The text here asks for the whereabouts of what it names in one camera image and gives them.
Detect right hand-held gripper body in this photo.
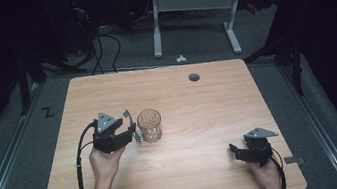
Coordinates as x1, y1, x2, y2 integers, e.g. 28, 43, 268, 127
231, 124, 284, 171

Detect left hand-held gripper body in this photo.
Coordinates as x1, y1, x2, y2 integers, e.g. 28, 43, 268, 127
87, 106, 139, 156

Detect blue and grey toothbrush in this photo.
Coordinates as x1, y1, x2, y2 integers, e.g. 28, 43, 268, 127
121, 108, 141, 145

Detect clear brown plastic cup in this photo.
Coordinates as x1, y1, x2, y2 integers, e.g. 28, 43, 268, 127
133, 106, 166, 146

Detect person's left hand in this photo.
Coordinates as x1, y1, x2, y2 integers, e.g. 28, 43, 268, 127
87, 142, 131, 185

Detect person's right hand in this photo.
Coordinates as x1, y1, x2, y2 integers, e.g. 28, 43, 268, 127
247, 155, 286, 189

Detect grey tape strip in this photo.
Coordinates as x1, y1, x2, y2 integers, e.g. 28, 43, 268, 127
283, 153, 306, 168

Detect black floor tape mark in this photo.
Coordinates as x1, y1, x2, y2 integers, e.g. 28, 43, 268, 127
40, 105, 57, 119

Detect small white floor object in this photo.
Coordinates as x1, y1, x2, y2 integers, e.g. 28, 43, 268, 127
175, 53, 188, 65

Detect black metal stand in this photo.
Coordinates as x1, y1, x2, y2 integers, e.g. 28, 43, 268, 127
11, 41, 92, 117
240, 28, 310, 105

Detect small red object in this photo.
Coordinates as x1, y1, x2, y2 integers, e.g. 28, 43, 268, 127
245, 1, 261, 16

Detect desk with white legs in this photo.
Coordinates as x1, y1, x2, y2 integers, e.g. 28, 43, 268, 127
75, 0, 296, 78

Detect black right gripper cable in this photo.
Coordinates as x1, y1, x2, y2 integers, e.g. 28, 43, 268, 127
267, 145, 289, 189

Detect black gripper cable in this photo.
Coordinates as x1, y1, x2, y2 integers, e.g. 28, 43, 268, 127
67, 119, 108, 189
267, 145, 289, 189

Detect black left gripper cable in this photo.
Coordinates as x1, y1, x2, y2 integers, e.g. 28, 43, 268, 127
67, 119, 108, 189

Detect black floor cables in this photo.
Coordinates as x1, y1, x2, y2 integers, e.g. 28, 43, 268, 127
72, 0, 127, 79

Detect grey table cable grommet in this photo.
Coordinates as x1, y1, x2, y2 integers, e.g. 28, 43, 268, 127
187, 72, 202, 83

